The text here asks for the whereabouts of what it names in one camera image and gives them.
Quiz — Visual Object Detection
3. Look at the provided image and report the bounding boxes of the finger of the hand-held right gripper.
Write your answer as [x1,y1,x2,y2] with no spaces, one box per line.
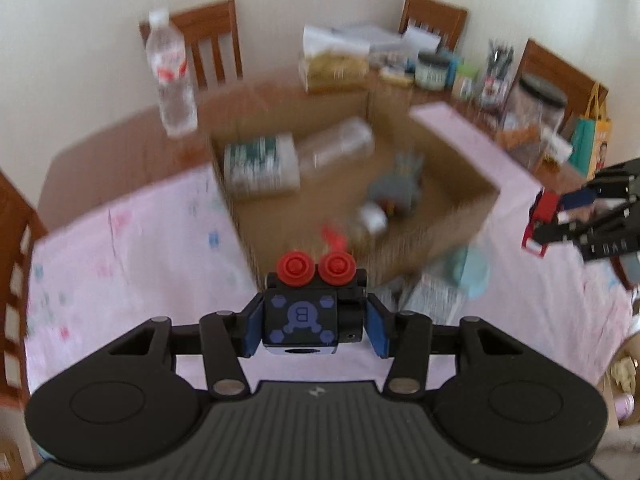
[559,157,640,212]
[529,209,640,266]

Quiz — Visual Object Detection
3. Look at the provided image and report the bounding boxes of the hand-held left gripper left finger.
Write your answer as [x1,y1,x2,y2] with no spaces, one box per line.
[105,294,266,397]

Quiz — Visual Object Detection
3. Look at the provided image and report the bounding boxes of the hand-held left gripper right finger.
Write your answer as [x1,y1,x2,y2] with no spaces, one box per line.
[366,294,524,396]

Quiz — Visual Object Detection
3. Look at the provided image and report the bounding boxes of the red toy train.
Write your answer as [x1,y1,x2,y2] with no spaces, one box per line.
[521,189,564,260]

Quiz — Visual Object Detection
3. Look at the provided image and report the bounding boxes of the black toy cube car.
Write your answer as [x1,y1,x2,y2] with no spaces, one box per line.
[262,250,369,359]

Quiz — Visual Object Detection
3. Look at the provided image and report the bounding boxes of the small white red cup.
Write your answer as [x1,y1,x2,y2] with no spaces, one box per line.
[320,202,396,256]

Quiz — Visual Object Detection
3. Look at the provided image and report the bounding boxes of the cardboard box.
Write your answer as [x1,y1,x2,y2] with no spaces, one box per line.
[207,79,502,294]

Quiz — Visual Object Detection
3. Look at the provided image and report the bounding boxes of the grey elephant toy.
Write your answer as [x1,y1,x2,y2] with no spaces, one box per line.
[367,152,426,216]

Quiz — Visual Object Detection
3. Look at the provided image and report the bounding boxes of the green white packet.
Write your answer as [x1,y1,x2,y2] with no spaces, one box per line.
[223,132,301,196]

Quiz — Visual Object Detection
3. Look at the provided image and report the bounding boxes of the clear plastic bottle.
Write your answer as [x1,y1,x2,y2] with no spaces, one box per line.
[297,117,376,181]

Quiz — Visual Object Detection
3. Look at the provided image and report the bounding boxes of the colourful paper bag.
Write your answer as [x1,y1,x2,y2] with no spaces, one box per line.
[568,82,614,179]

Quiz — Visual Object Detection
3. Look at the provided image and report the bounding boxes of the black white label packet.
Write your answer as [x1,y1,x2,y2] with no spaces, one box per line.
[400,270,466,329]

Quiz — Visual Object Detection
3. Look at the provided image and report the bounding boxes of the large clear jar black lid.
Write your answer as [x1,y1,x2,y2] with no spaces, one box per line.
[500,74,570,162]

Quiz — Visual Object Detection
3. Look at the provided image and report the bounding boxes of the brown cardboard carton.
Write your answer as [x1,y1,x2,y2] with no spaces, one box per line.
[597,346,640,429]

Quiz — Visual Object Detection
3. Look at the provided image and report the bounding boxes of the wooden chair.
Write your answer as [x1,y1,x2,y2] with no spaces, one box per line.
[515,38,610,127]
[398,0,470,54]
[0,170,51,407]
[139,0,245,92]

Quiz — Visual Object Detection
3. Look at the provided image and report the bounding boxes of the pen holder with pens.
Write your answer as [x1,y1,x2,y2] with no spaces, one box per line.
[477,40,516,109]

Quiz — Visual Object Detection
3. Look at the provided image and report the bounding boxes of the green container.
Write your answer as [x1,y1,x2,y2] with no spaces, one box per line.
[452,62,481,101]

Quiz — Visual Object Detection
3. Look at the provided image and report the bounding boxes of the small green jar black lid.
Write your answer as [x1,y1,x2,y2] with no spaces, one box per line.
[415,51,452,92]

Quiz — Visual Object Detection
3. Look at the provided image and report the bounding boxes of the white papers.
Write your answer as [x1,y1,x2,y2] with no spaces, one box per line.
[370,22,444,56]

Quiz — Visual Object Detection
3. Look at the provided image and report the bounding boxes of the clear water bottle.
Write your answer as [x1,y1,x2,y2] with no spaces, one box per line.
[144,8,199,137]

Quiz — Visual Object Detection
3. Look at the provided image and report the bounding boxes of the bag of snacks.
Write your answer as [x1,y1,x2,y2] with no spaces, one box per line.
[299,25,371,94]

